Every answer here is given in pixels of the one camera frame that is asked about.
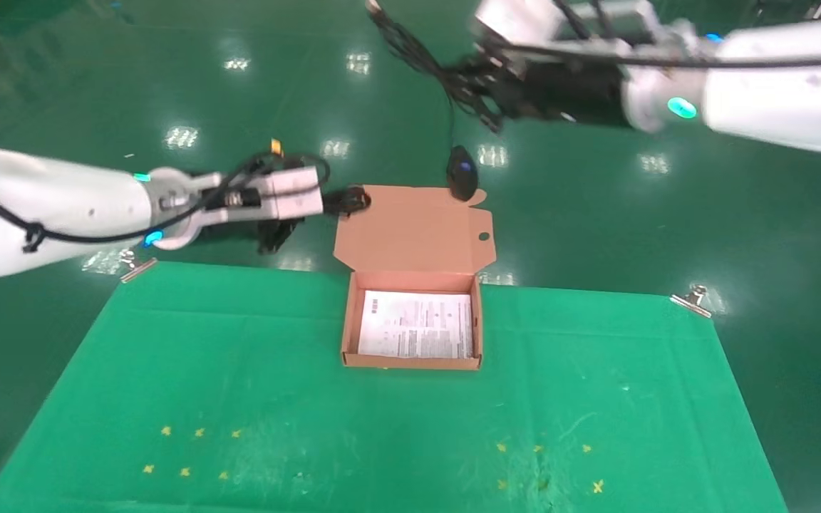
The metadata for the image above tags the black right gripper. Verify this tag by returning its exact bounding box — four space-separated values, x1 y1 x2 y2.
457 57 629 133

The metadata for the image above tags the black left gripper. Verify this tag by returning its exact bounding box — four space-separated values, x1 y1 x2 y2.
225 187 358 255

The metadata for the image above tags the white printed manual sheet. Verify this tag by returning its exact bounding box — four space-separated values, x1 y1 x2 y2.
358 290 474 359

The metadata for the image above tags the black wired mouse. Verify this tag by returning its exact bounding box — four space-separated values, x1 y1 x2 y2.
366 0 504 202

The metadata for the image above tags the green table mat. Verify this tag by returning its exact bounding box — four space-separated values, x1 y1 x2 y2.
0 261 789 513

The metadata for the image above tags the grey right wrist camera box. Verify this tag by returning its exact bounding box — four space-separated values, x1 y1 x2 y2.
473 0 662 45

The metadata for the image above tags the brown cardboard box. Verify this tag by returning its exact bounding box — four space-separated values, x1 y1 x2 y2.
332 185 497 371

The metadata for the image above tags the metal binder clip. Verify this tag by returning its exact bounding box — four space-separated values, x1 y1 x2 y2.
669 284 712 318
120 249 158 284

